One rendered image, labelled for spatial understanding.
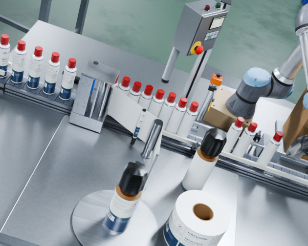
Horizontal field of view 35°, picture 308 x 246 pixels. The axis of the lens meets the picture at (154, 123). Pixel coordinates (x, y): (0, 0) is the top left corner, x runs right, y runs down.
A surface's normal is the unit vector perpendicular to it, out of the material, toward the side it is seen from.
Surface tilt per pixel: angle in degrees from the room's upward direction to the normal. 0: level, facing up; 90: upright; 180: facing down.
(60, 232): 0
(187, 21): 90
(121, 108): 90
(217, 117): 90
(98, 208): 0
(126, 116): 90
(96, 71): 0
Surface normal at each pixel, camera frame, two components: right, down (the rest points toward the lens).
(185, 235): -0.51, 0.42
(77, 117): -0.17, 0.58
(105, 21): 0.29, -0.74
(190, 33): -0.68, 0.29
